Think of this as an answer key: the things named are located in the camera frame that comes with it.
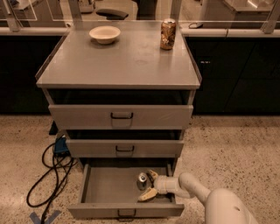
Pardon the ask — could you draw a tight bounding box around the gold patterned soda can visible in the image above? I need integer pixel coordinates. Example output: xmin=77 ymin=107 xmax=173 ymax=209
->
xmin=160 ymin=18 xmax=176 ymax=50

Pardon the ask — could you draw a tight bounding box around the white paper bowl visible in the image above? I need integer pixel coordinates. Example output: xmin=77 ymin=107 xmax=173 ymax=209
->
xmin=89 ymin=25 xmax=121 ymax=45

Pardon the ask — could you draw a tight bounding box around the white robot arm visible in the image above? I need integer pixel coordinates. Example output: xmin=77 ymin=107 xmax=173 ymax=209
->
xmin=138 ymin=170 xmax=259 ymax=224

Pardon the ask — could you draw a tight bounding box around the grey metal drawer cabinet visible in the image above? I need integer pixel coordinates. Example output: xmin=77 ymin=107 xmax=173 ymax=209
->
xmin=37 ymin=21 xmax=200 ymax=169

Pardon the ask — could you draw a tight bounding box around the grey top drawer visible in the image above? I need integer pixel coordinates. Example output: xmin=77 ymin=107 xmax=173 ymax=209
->
xmin=49 ymin=105 xmax=193 ymax=130

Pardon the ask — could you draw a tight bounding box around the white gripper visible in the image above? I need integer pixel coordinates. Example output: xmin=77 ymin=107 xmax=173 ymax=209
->
xmin=138 ymin=170 xmax=181 ymax=202

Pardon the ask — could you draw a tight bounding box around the silver blue redbull can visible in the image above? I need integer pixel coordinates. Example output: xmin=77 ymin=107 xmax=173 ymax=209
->
xmin=136 ymin=172 xmax=148 ymax=191

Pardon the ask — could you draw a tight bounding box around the blue power box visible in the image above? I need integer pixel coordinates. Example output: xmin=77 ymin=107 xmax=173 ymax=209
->
xmin=53 ymin=137 xmax=69 ymax=156

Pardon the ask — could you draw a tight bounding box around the grey open bottom drawer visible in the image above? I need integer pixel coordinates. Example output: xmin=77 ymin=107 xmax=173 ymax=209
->
xmin=68 ymin=159 xmax=185 ymax=219

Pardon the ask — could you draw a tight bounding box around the black office chair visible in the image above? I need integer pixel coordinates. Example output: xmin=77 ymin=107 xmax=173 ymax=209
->
xmin=96 ymin=9 xmax=129 ymax=20

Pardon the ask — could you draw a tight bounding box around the grey middle drawer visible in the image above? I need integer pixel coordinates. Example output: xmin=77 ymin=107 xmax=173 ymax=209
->
xmin=66 ymin=139 xmax=184 ymax=158

